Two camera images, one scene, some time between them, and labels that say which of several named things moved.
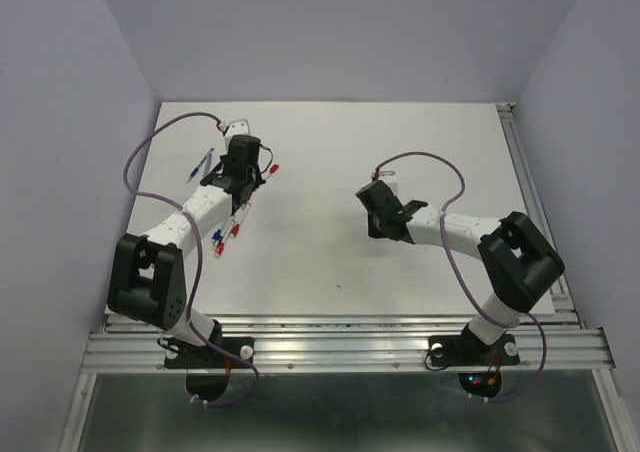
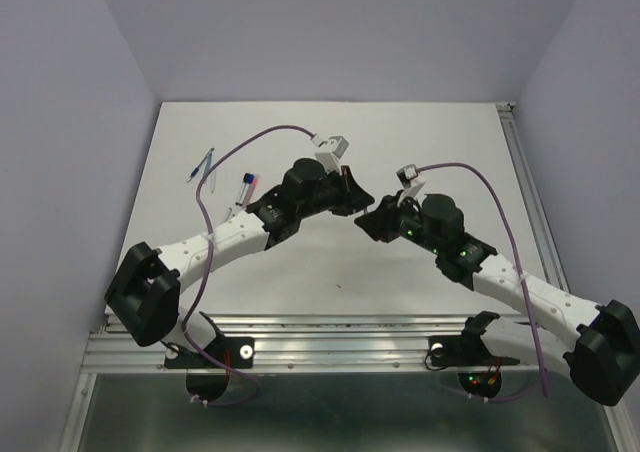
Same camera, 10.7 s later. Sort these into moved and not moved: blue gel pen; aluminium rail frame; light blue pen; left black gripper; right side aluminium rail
Moved: light blue pen; left black gripper
Not moved: blue gel pen; aluminium rail frame; right side aluminium rail
